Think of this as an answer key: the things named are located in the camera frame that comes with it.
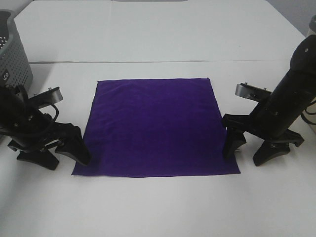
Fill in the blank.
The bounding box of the beige fabric storage bin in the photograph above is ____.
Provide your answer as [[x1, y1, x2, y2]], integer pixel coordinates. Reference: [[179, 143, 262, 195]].
[[302, 15, 316, 131]]

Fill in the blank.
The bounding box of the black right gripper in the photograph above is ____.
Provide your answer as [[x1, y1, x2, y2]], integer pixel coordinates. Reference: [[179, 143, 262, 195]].
[[222, 114, 304, 166]]

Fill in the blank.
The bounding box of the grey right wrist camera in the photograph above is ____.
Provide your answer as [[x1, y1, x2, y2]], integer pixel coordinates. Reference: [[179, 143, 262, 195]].
[[235, 83, 271, 102]]

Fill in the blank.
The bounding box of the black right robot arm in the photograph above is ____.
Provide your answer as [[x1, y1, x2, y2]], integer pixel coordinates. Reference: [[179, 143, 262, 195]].
[[221, 35, 316, 166]]

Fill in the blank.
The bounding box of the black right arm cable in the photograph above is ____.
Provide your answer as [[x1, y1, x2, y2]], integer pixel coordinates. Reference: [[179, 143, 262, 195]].
[[302, 98, 316, 125]]

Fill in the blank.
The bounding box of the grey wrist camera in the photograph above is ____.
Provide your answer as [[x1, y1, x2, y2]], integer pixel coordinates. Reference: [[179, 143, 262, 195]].
[[29, 87, 63, 109], [235, 83, 271, 102]]

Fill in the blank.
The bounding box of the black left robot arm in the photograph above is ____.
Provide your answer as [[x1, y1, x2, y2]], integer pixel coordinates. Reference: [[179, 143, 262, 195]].
[[0, 85, 91, 170]]

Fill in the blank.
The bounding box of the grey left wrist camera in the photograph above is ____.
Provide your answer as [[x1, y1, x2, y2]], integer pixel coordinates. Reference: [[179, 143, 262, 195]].
[[29, 87, 63, 109]]

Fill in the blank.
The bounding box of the purple towel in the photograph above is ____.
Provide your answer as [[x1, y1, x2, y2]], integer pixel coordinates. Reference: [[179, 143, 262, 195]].
[[73, 78, 240, 178]]

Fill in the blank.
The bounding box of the grey perforated plastic basket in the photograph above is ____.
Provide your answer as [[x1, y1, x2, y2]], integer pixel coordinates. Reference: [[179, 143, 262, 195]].
[[0, 10, 33, 90]]

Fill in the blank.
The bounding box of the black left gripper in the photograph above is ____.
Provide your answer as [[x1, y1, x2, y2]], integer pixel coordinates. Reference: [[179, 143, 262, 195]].
[[8, 122, 91, 170]]

